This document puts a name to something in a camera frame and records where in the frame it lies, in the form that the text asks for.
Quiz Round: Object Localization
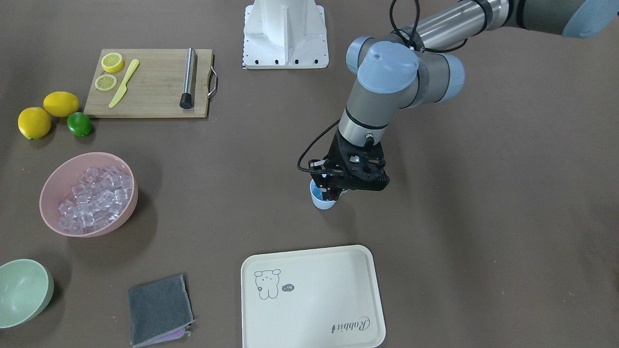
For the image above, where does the green lime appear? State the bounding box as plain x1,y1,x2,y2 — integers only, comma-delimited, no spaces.
66,112,93,137

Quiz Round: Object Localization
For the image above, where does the cream rabbit tray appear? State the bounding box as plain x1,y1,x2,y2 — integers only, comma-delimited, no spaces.
240,245,385,348

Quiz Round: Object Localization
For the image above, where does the lemon slice lower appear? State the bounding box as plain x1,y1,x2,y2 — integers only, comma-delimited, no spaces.
94,73,118,92

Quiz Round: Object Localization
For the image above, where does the grey folded cloth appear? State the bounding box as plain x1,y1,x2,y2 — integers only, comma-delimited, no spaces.
127,274,194,348

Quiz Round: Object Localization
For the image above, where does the light blue cup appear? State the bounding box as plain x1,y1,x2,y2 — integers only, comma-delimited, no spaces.
309,180,346,210

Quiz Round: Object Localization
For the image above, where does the bamboo cutting board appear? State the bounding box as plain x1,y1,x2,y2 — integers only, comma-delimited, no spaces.
84,48,214,118

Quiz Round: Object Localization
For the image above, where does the yellow lemon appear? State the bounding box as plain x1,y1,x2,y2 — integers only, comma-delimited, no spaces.
18,107,52,140
44,91,80,117

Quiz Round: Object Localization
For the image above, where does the steel muddler black tip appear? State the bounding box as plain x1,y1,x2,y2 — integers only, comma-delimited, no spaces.
179,47,198,110

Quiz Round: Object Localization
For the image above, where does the pile of clear ice cubes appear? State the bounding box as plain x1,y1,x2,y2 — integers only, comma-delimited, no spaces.
58,167,133,235

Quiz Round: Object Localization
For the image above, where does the mint green bowl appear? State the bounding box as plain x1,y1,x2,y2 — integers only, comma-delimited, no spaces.
0,259,55,329

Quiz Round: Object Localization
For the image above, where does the pink bowl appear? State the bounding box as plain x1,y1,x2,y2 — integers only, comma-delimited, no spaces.
38,152,138,238

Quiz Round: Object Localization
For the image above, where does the lemon slice upper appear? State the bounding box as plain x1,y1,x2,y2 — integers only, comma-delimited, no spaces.
100,52,124,73

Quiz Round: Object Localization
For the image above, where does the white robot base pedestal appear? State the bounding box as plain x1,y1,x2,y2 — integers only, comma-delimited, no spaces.
242,0,329,69

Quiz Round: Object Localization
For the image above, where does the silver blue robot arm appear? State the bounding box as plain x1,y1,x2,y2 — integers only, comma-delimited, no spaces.
308,0,619,209

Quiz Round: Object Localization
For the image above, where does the yellow plastic knife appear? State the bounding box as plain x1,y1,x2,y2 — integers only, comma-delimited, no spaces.
108,59,141,109

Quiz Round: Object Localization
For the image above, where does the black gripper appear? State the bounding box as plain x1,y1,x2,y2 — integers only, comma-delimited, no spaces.
324,132,390,201

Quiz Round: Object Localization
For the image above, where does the lemon slice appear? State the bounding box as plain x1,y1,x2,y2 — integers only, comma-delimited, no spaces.
100,52,124,73
94,73,118,92

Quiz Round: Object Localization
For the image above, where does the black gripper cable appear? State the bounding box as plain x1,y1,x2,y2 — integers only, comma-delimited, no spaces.
297,119,341,174

